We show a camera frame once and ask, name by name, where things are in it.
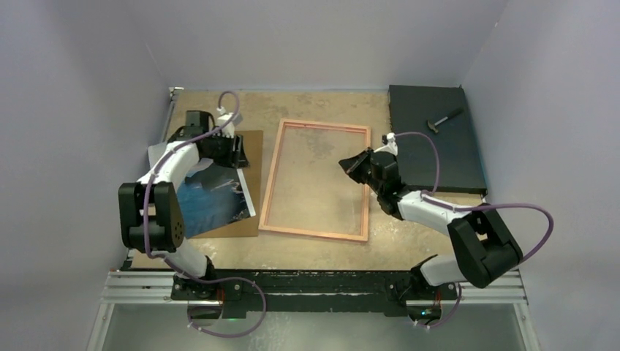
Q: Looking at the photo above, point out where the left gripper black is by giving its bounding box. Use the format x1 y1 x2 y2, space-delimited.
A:
203 131 249 168

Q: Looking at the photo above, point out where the seascape photo print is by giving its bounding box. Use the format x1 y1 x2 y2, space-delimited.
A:
147 141 257 240

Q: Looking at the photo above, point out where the clear acrylic glass sheet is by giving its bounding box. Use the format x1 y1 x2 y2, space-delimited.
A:
266 123 366 236

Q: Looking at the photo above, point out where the pink wooden picture frame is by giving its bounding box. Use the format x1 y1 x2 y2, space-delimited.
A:
257 118 372 244

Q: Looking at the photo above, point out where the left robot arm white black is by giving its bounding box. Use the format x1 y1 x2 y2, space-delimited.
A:
118 107 256 299

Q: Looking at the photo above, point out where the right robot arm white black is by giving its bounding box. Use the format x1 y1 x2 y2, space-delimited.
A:
339 148 524 298

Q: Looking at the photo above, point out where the brown cardboard backing board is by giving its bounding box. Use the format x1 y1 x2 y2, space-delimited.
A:
194 130 263 239

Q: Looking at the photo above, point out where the black flat board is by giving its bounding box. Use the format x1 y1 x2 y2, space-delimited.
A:
388 85 488 195

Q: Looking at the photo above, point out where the small hammer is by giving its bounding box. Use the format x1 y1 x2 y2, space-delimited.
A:
427 107 464 134

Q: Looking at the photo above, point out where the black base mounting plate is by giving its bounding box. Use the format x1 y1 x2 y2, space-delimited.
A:
171 268 457 318

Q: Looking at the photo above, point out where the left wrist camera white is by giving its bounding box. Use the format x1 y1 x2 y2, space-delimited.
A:
215 107 243 138

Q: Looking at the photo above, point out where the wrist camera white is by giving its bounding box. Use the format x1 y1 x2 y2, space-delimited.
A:
215 107 243 138
379 132 398 156

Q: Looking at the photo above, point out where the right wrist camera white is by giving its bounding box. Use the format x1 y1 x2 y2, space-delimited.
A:
379 132 398 156

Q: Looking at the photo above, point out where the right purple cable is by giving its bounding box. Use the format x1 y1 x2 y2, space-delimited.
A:
385 132 555 331

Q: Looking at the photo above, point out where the aluminium rail frame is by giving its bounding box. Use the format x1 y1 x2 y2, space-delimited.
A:
87 87 541 351

